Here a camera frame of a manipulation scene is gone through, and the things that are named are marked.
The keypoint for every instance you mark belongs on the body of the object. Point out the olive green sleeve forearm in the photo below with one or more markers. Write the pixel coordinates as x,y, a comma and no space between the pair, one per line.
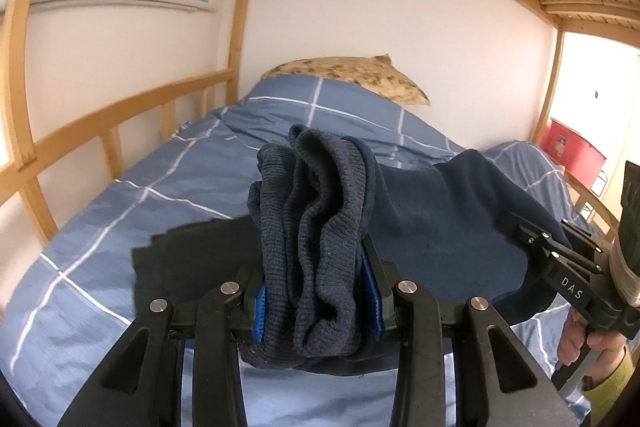
606,380

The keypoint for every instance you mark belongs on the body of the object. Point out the beige patterned pillow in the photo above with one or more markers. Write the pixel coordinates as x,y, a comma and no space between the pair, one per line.
376,74

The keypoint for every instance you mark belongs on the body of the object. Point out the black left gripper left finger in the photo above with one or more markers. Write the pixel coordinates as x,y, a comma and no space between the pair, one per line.
139,381

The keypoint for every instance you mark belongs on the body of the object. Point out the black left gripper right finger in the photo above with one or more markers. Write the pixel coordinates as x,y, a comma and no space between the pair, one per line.
465,355

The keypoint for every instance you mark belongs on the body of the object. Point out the navy blue sweatpants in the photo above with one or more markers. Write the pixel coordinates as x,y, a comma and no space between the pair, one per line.
320,196

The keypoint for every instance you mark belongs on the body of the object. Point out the blue checked duvet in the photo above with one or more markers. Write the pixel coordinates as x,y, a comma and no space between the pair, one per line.
77,298

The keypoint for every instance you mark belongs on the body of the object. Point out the right hand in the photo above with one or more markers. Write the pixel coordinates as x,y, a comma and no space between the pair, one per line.
610,345

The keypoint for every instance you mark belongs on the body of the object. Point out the red storage box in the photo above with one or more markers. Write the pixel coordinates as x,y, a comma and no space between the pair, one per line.
575,153

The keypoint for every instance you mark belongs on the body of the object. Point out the folded black garment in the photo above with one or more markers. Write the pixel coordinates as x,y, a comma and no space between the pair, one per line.
183,263

